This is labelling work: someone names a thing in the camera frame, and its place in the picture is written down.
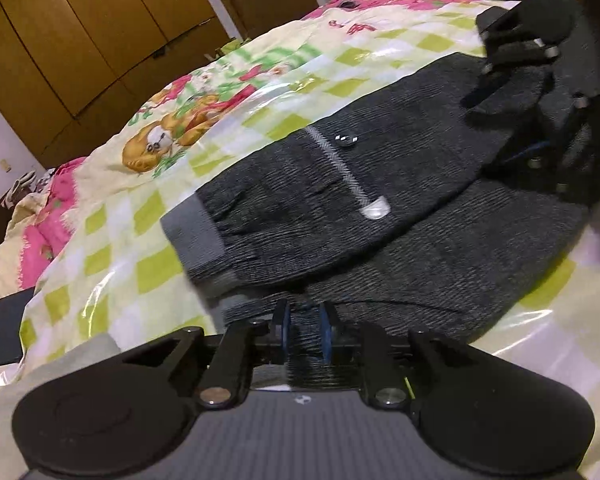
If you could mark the dark grey pants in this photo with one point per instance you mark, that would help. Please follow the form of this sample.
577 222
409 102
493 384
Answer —
420 200

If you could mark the wooden wardrobe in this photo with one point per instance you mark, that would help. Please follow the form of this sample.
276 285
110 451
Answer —
90 35

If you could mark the light grey folded cloth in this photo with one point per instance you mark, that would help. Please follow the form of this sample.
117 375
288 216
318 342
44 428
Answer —
70 357

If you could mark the checked printed blanket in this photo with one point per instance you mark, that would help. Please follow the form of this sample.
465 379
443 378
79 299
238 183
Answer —
130 220

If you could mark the pink and cream quilt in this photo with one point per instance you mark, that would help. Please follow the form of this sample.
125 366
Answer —
42 232

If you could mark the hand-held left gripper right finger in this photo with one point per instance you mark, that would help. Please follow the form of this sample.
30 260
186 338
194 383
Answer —
326 331

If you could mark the navy folded cloth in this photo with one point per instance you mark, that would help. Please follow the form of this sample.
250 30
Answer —
2 330

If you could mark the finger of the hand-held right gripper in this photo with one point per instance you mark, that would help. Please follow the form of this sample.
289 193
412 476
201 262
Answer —
577 132
512 52

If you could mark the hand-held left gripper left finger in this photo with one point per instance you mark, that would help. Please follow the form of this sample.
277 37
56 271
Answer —
281 330

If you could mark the striped cloth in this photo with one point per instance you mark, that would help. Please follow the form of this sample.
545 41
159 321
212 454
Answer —
19 187

